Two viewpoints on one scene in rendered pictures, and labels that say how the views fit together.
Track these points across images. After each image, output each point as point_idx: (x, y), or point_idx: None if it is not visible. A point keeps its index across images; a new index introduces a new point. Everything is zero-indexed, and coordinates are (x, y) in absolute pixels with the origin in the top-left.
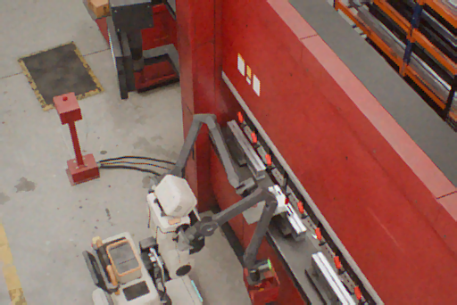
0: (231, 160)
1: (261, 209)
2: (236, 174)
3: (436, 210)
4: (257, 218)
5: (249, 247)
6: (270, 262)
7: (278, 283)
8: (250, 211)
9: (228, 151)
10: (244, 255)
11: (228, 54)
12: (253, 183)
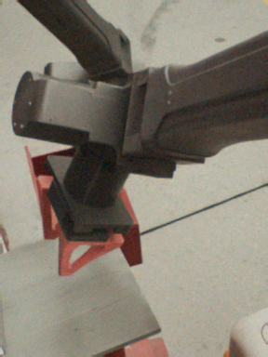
0: (189, 78)
1: (27, 292)
2: (152, 68)
3: None
4: (58, 241)
5: (106, 24)
6: (39, 204)
7: (26, 147)
8: (88, 276)
9: (230, 64)
10: (130, 67)
11: None
12: (33, 72)
